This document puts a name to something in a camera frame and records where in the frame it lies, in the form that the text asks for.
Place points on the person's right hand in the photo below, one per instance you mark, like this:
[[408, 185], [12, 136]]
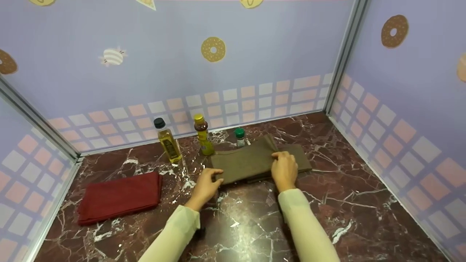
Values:
[[284, 174]]

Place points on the person's left hand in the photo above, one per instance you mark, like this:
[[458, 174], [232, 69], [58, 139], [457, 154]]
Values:
[[204, 187]]

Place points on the person's right fingers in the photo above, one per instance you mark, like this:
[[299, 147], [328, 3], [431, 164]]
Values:
[[282, 156]]

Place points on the person's left fingers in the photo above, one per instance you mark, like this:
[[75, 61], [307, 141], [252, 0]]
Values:
[[214, 174]]

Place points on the olive brown cloth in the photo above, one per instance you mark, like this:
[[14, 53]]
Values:
[[247, 160]]

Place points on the person's right forearm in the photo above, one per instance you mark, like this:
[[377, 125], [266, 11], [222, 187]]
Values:
[[307, 227]]

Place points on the person's left forearm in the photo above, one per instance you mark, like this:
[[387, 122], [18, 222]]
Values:
[[171, 236]]

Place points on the brown bottle with yellow cap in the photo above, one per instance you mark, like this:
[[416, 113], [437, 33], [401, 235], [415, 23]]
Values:
[[204, 135]]

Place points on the small jar with green cap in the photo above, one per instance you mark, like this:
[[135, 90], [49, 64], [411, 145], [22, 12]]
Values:
[[240, 137]]

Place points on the oil bottle with black cap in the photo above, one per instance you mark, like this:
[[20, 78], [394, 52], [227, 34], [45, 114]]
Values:
[[168, 142]]

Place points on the dark red folded cloth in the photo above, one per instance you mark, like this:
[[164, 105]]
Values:
[[120, 197]]

